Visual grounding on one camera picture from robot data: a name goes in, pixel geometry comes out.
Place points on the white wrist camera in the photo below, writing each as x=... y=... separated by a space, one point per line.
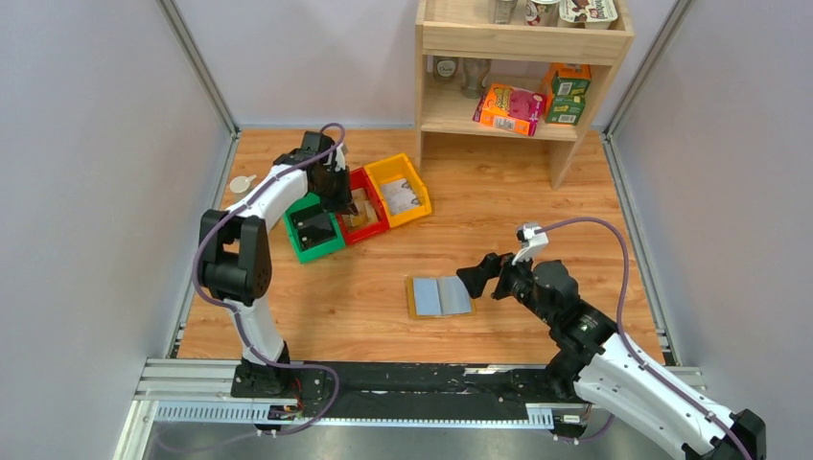
x=533 y=240
x=336 y=160

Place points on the white cards in yellow bin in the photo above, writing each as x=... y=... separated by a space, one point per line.
x=399 y=196

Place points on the green orange carton box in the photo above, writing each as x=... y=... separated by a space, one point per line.
x=565 y=86

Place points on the orange pink snack box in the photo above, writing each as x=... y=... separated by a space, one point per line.
x=510 y=108

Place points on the red plastic bin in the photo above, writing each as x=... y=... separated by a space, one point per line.
x=359 y=179

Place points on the green soap pump bottle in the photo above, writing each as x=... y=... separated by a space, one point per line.
x=241 y=186

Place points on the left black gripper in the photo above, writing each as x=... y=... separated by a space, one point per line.
x=339 y=193

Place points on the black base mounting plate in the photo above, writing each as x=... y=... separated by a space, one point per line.
x=401 y=391

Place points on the yellow plastic bin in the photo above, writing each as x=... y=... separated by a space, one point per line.
x=395 y=167

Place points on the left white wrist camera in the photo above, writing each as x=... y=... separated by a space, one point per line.
x=336 y=160

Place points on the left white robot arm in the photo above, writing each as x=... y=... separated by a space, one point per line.
x=232 y=264

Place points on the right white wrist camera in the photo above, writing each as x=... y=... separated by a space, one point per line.
x=533 y=240

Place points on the white food tub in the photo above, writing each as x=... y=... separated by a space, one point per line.
x=589 y=14

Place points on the wooden shelf unit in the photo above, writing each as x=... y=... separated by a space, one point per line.
x=536 y=70

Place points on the beige cards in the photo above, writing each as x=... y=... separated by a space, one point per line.
x=368 y=214

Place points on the white printed cup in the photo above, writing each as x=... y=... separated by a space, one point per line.
x=541 y=13

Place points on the yellow leather card holder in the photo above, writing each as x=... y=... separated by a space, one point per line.
x=437 y=297

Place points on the clear glass cup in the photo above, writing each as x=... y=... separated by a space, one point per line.
x=474 y=73

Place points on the green plastic bin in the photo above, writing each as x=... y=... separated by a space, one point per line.
x=324 y=249

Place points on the aluminium frame rail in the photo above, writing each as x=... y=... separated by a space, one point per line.
x=198 y=390

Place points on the black cards in green bin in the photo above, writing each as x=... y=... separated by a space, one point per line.
x=313 y=227

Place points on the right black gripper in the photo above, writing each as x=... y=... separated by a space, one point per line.
x=500 y=278

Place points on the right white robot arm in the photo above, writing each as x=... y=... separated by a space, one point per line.
x=598 y=365

